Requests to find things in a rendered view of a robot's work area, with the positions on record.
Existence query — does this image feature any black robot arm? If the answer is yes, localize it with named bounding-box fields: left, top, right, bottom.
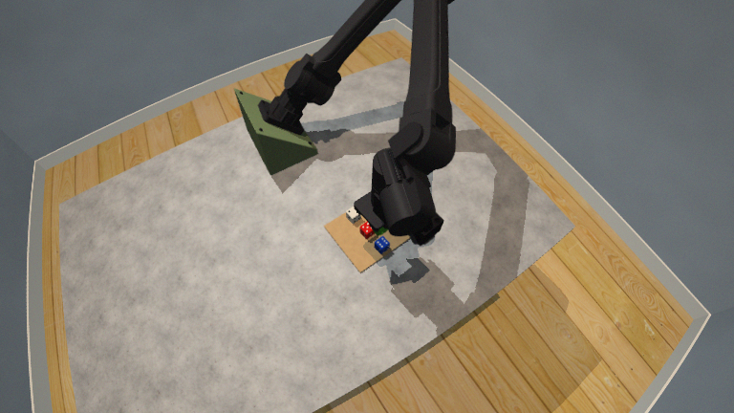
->
left=258, top=0, right=456, bottom=246

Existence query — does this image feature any tan square mat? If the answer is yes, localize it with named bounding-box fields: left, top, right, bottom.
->
left=324, top=212, right=410, bottom=272

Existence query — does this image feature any grey die with black pips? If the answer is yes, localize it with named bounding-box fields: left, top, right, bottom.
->
left=346, top=207, right=361, bottom=224

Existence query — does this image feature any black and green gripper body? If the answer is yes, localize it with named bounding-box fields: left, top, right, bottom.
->
left=354, top=184, right=388, bottom=232

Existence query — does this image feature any red die with white pips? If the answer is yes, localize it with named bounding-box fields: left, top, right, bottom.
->
left=359, top=222, right=375, bottom=239

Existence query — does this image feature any blue die with white pips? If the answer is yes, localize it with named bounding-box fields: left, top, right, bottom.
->
left=374, top=236, right=390, bottom=254

